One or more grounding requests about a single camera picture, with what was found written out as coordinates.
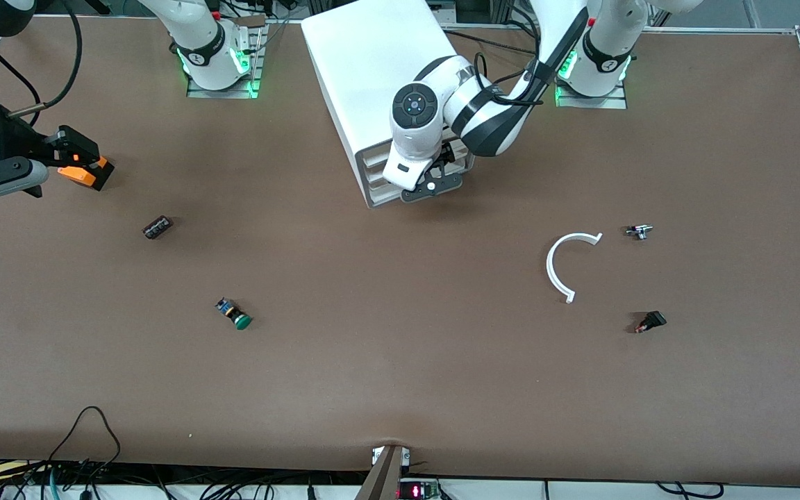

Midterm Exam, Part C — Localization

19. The white cabinet drawer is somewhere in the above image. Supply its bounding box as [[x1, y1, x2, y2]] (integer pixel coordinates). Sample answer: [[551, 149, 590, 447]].
[[358, 141, 395, 167]]

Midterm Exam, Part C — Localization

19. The green push button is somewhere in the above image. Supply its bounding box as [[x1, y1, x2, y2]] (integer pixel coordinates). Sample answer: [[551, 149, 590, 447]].
[[215, 297, 253, 331]]

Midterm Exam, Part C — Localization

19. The white slotted tray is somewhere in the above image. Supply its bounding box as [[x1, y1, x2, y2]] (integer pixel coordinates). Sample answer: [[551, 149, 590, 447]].
[[301, 0, 474, 210]]

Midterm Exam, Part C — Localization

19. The device with red display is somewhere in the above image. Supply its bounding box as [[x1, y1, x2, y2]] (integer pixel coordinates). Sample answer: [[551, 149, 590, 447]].
[[397, 478, 441, 500]]

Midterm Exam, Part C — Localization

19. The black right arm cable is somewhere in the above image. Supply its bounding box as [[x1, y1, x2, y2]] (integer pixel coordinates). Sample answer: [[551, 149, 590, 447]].
[[0, 0, 83, 129]]

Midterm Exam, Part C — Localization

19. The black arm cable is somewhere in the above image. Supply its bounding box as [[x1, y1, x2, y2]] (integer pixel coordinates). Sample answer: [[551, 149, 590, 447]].
[[472, 0, 581, 109], [0, 0, 83, 129]]

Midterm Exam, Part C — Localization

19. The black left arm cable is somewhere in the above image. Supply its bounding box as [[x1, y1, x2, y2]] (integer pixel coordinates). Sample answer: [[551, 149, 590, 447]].
[[472, 0, 581, 109]]

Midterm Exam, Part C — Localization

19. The white semicircular bracket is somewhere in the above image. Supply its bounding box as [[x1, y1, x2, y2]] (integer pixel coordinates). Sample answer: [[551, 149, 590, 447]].
[[546, 232, 603, 304]]

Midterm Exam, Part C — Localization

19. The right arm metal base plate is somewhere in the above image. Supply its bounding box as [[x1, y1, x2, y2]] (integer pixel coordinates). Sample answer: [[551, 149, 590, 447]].
[[186, 15, 267, 99]]

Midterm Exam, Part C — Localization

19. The black looped cable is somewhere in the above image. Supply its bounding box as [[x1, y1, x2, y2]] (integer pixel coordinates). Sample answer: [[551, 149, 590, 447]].
[[48, 406, 122, 481]]

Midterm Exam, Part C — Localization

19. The brown camera mount post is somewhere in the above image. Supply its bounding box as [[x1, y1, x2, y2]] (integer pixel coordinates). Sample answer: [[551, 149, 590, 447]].
[[354, 444, 406, 500]]

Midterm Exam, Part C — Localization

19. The tangled cable bundle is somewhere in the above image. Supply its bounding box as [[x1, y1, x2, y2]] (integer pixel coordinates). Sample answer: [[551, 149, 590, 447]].
[[0, 457, 373, 500]]

